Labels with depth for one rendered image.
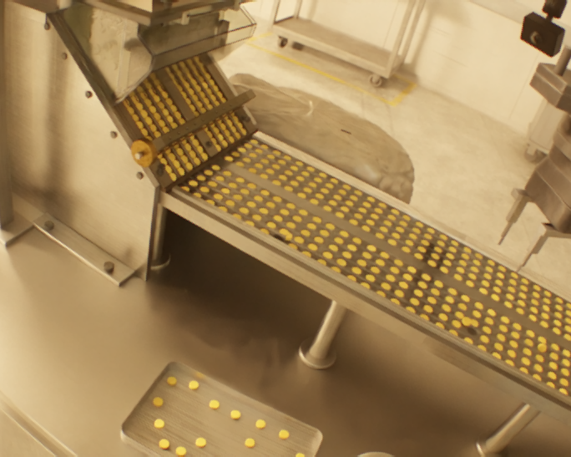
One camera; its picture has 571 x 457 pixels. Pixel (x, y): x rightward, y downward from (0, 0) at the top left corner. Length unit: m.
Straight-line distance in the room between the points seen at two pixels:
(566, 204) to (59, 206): 0.66
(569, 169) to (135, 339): 0.53
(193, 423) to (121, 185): 0.30
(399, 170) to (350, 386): 0.34
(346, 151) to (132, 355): 0.42
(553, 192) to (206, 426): 0.44
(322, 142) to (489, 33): 3.56
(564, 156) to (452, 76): 3.89
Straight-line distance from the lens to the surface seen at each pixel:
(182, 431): 0.60
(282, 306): 0.75
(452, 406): 0.74
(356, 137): 0.82
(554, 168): 0.53
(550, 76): 0.45
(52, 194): 0.80
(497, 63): 4.32
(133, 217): 0.69
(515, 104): 4.38
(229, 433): 0.61
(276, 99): 0.87
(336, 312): 0.63
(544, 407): 0.62
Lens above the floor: 1.33
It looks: 38 degrees down
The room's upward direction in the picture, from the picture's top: 16 degrees clockwise
